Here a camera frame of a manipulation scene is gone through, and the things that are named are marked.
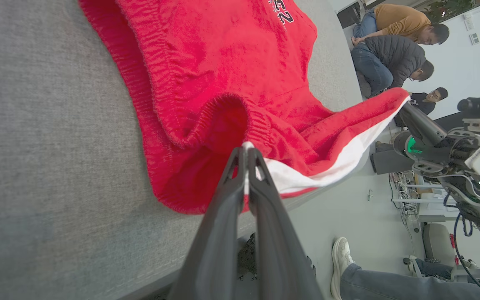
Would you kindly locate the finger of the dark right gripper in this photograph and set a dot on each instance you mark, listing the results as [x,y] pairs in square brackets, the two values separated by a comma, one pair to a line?
[425,127]

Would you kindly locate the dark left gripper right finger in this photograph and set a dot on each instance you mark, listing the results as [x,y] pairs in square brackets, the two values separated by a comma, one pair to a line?
[279,258]

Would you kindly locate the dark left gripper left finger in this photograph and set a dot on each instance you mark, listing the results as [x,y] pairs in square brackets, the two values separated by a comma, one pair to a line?
[215,250]

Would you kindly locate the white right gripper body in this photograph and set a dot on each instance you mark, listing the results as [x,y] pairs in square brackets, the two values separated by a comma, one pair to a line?
[436,152]

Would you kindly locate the red shorts with white stripe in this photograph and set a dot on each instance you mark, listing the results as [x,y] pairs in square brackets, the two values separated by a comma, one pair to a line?
[223,62]

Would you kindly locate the person in black t-shirt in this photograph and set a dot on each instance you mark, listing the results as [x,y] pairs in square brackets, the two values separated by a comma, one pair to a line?
[421,102]

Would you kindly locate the dark grey box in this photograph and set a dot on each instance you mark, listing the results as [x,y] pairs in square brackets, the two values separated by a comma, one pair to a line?
[390,161]

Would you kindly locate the person in dark puffer jacket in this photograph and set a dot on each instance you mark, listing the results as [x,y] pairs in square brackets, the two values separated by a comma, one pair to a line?
[394,54]

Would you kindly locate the grey office chair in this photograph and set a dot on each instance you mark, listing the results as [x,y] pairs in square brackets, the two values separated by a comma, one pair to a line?
[438,243]

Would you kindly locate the person in mustard sweater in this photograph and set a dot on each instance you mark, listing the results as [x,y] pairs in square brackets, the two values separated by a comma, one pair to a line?
[398,18]

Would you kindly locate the person in blue jeans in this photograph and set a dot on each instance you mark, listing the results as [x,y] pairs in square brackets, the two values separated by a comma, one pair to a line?
[390,285]

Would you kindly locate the green potted plant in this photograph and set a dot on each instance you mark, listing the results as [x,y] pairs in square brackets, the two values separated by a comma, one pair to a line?
[444,7]

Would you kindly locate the white wall switch panel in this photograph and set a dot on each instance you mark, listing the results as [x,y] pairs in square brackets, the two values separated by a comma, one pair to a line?
[474,38]
[468,23]

